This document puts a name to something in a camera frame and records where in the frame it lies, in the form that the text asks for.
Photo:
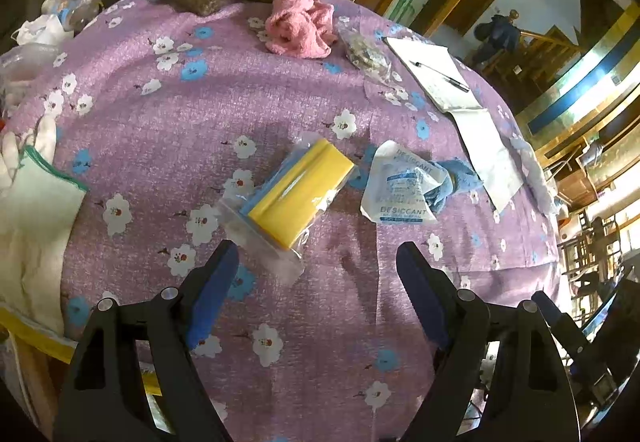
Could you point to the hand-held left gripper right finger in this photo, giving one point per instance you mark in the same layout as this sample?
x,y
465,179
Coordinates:
x,y
420,297

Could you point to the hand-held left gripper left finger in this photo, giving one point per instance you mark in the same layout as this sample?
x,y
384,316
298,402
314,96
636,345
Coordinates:
x,y
215,292

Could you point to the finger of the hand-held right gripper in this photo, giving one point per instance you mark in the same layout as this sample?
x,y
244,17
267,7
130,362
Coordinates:
x,y
557,322

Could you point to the yellow sponge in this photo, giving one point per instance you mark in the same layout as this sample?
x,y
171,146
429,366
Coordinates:
x,y
300,192

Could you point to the white desiccant packet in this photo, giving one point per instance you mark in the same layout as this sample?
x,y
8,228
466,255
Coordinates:
x,y
400,187

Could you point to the blue cloth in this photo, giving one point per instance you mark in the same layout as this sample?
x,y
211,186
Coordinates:
x,y
457,182

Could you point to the white plastic mailer bag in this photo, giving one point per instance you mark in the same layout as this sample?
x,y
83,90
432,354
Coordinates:
x,y
492,156

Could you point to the purple floral blanket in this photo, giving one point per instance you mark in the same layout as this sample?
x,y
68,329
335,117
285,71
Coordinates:
x,y
200,111

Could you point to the white cloth with green trim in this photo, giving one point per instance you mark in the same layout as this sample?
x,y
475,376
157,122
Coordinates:
x,y
35,232

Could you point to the black and white pen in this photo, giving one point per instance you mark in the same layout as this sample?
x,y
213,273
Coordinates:
x,y
442,77

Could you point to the white paper sheet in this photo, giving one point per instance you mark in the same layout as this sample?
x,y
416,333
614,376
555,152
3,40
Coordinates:
x,y
435,71

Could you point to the clear bag of small parts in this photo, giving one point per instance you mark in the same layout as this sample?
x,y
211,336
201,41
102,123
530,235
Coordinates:
x,y
362,49

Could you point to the wooden stair railing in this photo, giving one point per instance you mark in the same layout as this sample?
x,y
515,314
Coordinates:
x,y
547,51

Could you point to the pink cloth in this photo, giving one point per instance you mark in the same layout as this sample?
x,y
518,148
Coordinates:
x,y
300,21

